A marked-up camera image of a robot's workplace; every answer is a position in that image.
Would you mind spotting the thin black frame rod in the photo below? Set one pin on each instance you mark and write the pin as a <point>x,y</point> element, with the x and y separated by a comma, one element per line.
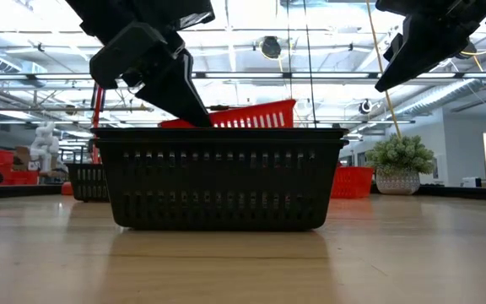
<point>287,50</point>
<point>308,63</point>

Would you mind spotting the round black ceiling fixture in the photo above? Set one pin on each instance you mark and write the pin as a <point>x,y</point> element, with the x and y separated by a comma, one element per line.
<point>365,106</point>

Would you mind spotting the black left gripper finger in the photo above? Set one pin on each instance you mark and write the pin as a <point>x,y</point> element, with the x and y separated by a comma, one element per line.
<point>175,93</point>

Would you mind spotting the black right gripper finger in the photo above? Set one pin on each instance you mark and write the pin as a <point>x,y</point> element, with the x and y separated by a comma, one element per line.
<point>394,46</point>
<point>428,46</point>

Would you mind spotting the black overhead camera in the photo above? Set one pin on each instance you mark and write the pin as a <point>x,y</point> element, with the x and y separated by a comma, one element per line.
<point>271,47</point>

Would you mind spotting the brown cardboard box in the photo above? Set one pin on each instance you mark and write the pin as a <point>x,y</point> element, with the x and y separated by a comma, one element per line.
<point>21,156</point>

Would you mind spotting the black slotted plastic basket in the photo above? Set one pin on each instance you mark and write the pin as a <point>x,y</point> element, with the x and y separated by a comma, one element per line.
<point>84,181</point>
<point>268,134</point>
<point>226,211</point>

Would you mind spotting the potted green plant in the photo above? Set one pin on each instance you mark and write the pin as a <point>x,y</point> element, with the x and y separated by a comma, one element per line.
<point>397,181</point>

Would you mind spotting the red slotted plastic basket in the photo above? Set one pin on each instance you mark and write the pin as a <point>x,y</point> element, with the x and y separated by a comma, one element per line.
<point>264,114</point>
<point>352,183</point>

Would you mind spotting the small white box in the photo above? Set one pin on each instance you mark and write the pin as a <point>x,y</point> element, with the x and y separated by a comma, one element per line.
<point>471,182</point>

